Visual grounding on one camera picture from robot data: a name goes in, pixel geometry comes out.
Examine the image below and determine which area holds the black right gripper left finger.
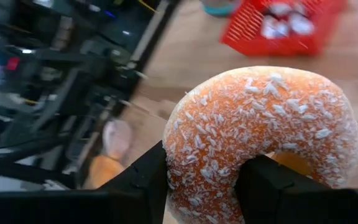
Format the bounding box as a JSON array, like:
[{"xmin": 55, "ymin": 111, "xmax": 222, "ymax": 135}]
[{"xmin": 99, "ymin": 140, "xmax": 170, "ymax": 224}]

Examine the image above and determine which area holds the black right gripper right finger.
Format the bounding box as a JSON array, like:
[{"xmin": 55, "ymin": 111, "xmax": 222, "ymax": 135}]
[{"xmin": 234, "ymin": 154, "xmax": 333, "ymax": 224}]

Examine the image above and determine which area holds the orange-brown pastry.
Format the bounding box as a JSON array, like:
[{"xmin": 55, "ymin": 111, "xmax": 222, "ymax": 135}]
[{"xmin": 87, "ymin": 155, "xmax": 126, "ymax": 189}]

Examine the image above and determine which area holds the pale bread roll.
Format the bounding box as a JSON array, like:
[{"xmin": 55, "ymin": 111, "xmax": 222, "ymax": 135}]
[{"xmin": 103, "ymin": 119, "xmax": 133, "ymax": 159}]

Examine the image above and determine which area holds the sugared orange donut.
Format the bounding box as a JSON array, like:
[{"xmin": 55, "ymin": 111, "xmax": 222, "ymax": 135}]
[{"xmin": 162, "ymin": 65, "xmax": 358, "ymax": 224}]

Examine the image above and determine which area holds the small white tube brown cap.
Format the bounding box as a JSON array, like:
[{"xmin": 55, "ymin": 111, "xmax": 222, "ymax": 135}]
[{"xmin": 261, "ymin": 15, "xmax": 290, "ymax": 40}]

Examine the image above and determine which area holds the red plastic mesh basket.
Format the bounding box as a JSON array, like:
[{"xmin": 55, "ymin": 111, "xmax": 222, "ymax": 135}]
[{"xmin": 219, "ymin": 0, "xmax": 347, "ymax": 57}]

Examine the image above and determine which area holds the teal metal box grater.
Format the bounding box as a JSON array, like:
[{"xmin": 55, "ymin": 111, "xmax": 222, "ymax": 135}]
[{"xmin": 201, "ymin": 0, "xmax": 239, "ymax": 17}]

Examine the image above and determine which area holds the black aluminium table frame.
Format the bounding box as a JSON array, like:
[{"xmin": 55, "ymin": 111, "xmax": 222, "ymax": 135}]
[{"xmin": 113, "ymin": 0, "xmax": 185, "ymax": 119}]

